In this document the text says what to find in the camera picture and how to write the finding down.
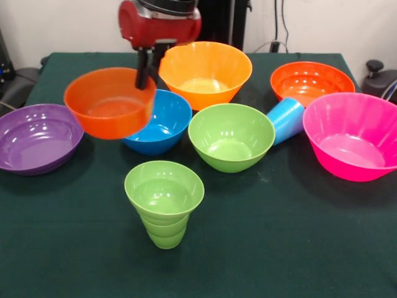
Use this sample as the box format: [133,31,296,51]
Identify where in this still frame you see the wide red-orange bowl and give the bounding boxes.
[269,61,357,108]

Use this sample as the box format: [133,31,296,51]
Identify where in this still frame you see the blue bowl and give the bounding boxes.
[120,89,193,156]

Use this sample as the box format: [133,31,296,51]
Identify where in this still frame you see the large pink bowl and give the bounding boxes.
[302,92,397,183]

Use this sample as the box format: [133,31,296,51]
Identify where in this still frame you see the black equipment box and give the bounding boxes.
[0,27,16,86]

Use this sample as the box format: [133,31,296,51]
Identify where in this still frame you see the black wall cable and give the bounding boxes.
[274,0,291,53]

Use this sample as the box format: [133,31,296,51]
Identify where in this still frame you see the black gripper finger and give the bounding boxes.
[148,42,175,85]
[135,48,155,91]

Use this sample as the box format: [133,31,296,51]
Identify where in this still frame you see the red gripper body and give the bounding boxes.
[118,0,203,51]

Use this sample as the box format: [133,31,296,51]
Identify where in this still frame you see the wide purple bowl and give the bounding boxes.
[0,103,85,176]

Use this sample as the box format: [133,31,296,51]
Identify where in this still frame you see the stack of green cups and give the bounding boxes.
[143,214,189,250]

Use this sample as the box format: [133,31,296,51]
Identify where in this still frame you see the white cable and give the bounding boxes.
[252,40,274,53]

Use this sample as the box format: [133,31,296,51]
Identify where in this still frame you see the large green bowl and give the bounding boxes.
[187,103,277,174]

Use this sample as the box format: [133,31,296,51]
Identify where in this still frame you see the grey chair with black knob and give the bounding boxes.
[361,60,397,103]

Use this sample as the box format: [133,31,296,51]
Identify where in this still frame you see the large yellow-orange bowl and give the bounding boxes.
[158,41,253,112]

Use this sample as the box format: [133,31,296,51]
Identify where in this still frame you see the blue cup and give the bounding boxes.
[265,97,305,147]

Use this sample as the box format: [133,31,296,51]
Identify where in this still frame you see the small green bowl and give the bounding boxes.
[123,160,205,227]

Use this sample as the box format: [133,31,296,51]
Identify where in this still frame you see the dark green tablecloth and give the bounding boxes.
[0,52,397,298]

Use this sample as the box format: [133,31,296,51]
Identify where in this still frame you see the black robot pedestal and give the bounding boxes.
[197,0,252,52]

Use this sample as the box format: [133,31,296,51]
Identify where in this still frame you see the small orange bowl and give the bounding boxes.
[63,67,158,141]

